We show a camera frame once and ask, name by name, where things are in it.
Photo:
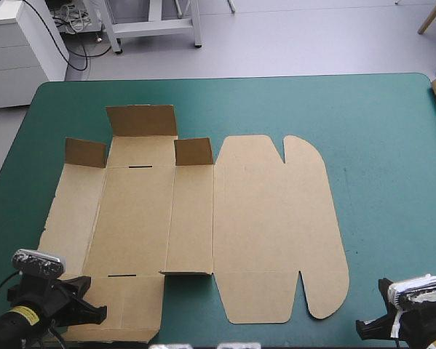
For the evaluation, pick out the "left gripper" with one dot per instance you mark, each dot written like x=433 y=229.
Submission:
x=44 y=292

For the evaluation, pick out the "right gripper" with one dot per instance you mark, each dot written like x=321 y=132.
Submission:
x=423 y=318

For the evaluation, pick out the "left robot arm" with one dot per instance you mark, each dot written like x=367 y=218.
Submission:
x=10 y=325

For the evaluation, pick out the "brown cardboard box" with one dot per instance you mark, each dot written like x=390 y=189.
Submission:
x=137 y=218

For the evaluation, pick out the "white drawer cabinet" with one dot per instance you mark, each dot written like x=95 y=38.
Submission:
x=17 y=54

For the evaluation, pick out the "wooden chair leg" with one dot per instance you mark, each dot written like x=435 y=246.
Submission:
x=434 y=16

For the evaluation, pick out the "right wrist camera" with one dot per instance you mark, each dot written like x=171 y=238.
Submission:
x=419 y=291

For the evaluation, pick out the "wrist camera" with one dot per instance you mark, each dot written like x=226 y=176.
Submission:
x=39 y=263
x=419 y=291

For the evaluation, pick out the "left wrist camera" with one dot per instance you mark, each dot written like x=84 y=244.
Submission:
x=39 y=263

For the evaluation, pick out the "white metal table frame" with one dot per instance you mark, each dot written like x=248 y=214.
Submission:
x=155 y=25

